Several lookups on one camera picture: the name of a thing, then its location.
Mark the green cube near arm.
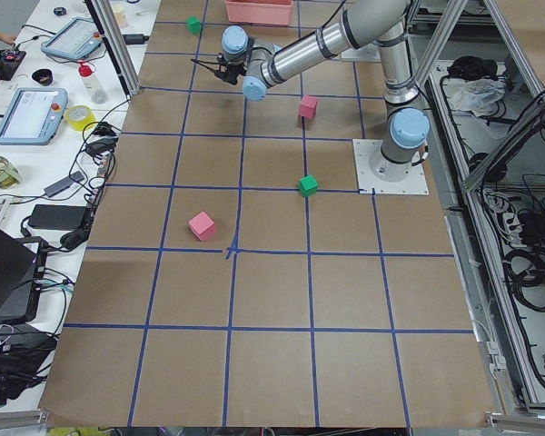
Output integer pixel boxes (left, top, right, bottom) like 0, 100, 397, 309
298, 174, 319, 198

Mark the teach pendant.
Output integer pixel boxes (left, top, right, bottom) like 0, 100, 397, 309
41, 17, 103, 61
0, 87, 68, 145

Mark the upper teach pendant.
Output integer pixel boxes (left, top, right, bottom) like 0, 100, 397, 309
41, 17, 103, 61

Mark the pink cube centre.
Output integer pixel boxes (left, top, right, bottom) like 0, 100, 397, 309
298, 94, 319, 130

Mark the lower teach pendant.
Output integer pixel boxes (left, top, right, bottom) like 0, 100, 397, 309
0, 87, 68, 145

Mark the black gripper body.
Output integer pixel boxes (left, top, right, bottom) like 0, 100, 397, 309
213, 53, 246, 85

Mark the pink plastic tray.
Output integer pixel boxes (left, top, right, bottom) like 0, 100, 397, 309
224, 0, 293, 25

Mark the black laptop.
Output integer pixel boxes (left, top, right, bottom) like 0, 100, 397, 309
0, 229, 46, 325

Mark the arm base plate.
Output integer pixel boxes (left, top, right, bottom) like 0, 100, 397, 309
340, 44, 381, 64
352, 139, 430, 195

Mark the red capped squeeze bottle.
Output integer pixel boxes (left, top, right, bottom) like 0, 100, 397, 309
78, 61, 108, 104

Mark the pink cube near edge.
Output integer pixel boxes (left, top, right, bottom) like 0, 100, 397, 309
188, 212, 217, 242

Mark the aluminium frame post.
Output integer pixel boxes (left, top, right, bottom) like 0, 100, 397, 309
84, 0, 141, 98

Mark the white crumpled cloth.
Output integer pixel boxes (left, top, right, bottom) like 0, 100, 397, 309
450, 78, 506, 117

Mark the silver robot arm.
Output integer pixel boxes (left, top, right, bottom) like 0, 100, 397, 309
211, 1, 430, 182

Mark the yellow tape roll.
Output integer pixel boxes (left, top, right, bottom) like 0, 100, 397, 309
64, 105, 97, 132

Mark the green cube near tray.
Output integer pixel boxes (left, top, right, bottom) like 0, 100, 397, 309
186, 15, 203, 35

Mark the black bowl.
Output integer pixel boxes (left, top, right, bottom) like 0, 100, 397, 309
31, 68, 54, 86

